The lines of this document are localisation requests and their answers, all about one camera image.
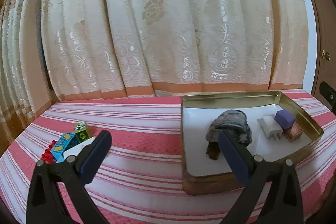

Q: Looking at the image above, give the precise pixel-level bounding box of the white cork-sided box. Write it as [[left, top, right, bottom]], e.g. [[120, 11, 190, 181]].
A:
[[63, 136, 96, 159]]

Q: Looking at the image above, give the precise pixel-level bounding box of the red toy brick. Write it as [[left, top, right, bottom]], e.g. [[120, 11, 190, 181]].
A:
[[41, 140, 59, 164]]

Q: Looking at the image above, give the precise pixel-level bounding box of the blue toy brick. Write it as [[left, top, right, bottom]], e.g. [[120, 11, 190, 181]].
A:
[[50, 133, 80, 162]]

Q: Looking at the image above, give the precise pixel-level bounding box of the green toy brick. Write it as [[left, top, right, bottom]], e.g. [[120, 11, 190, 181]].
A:
[[73, 122, 91, 142]]

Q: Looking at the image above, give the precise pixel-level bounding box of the purple cube block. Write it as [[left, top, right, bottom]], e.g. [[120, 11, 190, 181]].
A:
[[274, 109, 296, 130]]

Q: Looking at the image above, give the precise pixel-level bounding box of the copper engraved tin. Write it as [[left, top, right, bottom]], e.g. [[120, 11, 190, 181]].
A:
[[283, 122, 303, 142]]

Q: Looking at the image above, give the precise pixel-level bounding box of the white charger plug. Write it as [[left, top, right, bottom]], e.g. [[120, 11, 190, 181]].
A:
[[257, 115, 283, 140]]

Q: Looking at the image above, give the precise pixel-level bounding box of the brown wooden comb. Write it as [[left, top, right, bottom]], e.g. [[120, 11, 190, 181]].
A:
[[206, 141, 221, 160]]

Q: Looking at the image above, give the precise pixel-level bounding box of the grey rock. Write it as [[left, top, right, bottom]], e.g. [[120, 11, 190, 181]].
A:
[[206, 110, 252, 147]]

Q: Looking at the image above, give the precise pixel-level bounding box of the brass door knob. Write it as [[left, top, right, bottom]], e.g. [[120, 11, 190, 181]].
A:
[[321, 50, 331, 61]]

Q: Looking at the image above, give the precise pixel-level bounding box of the gold metal tin tray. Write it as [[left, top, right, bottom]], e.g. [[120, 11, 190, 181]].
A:
[[180, 90, 325, 196]]

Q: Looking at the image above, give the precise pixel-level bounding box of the red white striped tablecloth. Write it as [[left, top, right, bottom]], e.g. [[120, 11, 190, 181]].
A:
[[0, 89, 336, 224]]

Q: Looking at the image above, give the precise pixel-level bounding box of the brown wooden door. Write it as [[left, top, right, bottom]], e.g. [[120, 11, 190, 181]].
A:
[[311, 0, 335, 112]]

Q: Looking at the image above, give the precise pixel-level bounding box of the white paper tray liner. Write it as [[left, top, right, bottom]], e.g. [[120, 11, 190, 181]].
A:
[[182, 104, 311, 177]]

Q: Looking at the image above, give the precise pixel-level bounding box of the cream floral curtain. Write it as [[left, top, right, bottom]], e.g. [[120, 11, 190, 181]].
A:
[[1, 0, 308, 151]]

